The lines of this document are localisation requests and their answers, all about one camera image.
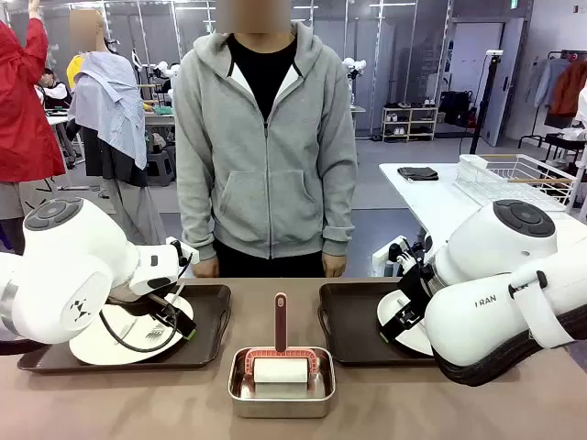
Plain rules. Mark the white round plate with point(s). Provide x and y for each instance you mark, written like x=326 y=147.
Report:
x=133 y=348
x=390 y=307

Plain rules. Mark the figure in striped blue shirt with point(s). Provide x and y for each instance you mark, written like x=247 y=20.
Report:
x=110 y=105

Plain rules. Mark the hanging orange jacket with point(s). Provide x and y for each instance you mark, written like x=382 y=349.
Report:
x=568 y=87

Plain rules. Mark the white side table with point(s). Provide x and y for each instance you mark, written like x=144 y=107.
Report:
x=426 y=201

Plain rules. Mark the person right hand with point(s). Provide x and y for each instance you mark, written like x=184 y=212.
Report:
x=207 y=269

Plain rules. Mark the rectangular steel container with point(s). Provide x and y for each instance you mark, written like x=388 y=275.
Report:
x=280 y=408

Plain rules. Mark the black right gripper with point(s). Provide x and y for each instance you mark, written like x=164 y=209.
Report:
x=415 y=289

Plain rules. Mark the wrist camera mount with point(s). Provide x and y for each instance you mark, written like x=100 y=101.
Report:
x=406 y=249
x=183 y=252

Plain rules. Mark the shoe rack with shoes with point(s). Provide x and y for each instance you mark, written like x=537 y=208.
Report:
x=408 y=121

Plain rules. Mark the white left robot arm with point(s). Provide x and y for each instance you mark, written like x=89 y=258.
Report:
x=69 y=270

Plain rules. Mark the gray plastic stool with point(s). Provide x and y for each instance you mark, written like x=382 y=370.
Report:
x=161 y=167

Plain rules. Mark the person right forearm gray sleeve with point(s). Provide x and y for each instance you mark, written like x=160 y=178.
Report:
x=195 y=220

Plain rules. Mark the dark brown serving tray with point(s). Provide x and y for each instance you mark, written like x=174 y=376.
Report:
x=348 y=321
x=211 y=321

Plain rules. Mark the hanging pale blue shirt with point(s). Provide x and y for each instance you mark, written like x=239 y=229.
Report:
x=548 y=80

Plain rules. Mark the black clothes rack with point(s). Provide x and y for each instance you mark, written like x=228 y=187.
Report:
x=555 y=137

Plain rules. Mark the folded dark gray cloth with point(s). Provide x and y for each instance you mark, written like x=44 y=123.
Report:
x=417 y=173

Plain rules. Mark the black bag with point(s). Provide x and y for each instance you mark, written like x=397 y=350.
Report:
x=455 y=107

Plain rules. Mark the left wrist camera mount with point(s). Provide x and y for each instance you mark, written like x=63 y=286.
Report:
x=183 y=252

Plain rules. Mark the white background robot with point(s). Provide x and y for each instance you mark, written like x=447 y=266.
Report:
x=167 y=73
x=354 y=69

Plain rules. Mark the person left hand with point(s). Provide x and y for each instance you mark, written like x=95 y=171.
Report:
x=334 y=267

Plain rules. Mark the person left forearm gray sleeve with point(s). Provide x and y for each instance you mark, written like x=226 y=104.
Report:
x=339 y=220

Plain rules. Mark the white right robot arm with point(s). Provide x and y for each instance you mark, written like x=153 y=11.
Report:
x=495 y=275

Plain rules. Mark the seated person in black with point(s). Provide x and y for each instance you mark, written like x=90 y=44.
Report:
x=54 y=89

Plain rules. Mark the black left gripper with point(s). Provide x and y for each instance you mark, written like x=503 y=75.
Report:
x=130 y=304

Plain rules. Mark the person in gray hoodie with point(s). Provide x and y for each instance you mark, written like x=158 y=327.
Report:
x=266 y=160

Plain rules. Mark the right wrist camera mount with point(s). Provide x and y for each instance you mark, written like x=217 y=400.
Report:
x=406 y=249

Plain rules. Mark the person in red jacket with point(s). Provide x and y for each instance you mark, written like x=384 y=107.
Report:
x=23 y=114

